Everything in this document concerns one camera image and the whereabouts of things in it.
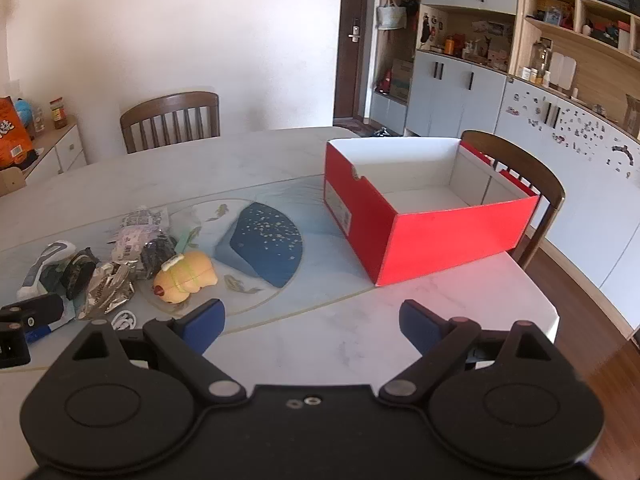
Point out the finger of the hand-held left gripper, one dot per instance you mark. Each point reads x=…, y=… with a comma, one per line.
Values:
x=35, y=307
x=12, y=347

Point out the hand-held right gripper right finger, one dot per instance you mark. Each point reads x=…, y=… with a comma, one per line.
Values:
x=417, y=320

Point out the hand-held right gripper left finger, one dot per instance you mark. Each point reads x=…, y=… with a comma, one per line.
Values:
x=205, y=322

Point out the white and grey pouch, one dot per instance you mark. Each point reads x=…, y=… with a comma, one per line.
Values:
x=45, y=260

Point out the yellow duck toy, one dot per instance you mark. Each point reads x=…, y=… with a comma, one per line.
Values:
x=187, y=275

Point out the black packet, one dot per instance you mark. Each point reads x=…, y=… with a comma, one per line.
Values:
x=76, y=272

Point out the red cardboard box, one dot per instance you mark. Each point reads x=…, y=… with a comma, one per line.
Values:
x=440, y=250

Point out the silver foil wrapper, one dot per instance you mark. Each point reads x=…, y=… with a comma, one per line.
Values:
x=107, y=290

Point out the dark cloth bundle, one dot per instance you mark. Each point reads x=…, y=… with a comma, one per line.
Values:
x=157, y=257

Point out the mint green stick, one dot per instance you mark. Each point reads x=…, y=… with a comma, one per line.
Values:
x=186, y=237

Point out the white printed packet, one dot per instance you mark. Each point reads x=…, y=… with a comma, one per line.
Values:
x=142, y=219

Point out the white marble desktop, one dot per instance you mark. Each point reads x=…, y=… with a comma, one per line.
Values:
x=200, y=160

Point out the blue printed table mat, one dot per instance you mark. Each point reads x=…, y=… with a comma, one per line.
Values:
x=260, y=240

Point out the white sideboard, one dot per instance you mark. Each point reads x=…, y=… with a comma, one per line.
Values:
x=57, y=152

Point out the orange snack bag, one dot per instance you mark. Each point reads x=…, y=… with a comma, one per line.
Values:
x=12, y=132

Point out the dark wooden chair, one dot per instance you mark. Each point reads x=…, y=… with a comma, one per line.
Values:
x=170, y=120
x=520, y=165

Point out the clear jar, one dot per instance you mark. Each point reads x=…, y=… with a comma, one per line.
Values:
x=37, y=121

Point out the dark sneaker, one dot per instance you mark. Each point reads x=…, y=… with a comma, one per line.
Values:
x=382, y=132

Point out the red-lidded jar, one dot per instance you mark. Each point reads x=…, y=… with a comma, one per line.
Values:
x=59, y=112

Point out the blue globe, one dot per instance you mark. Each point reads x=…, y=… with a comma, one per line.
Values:
x=22, y=110

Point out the white stickered curved cabinet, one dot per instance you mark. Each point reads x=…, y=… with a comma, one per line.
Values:
x=575, y=185

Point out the patterned door rug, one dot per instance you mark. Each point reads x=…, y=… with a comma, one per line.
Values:
x=350, y=122

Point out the grey two-door cabinet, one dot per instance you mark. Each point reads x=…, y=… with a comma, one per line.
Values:
x=457, y=95

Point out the small red object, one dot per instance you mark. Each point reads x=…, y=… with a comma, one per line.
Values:
x=385, y=82

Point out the brown cardboard carton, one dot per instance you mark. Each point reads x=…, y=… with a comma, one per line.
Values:
x=401, y=80

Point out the dark brown door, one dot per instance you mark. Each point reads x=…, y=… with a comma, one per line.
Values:
x=352, y=70

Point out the orange bottle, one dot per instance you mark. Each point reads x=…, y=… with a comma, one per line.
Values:
x=450, y=45

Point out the white plastic container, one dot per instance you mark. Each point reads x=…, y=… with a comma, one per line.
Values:
x=562, y=71

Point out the tall glass jar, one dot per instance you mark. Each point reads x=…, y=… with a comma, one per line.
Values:
x=540, y=57

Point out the brown paper bag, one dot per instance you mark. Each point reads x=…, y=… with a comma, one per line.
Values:
x=632, y=115

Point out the hanging grey tote bag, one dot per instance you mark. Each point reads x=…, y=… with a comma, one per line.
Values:
x=392, y=16

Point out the wooden wall shelf unit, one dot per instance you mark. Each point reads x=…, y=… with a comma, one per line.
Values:
x=595, y=55

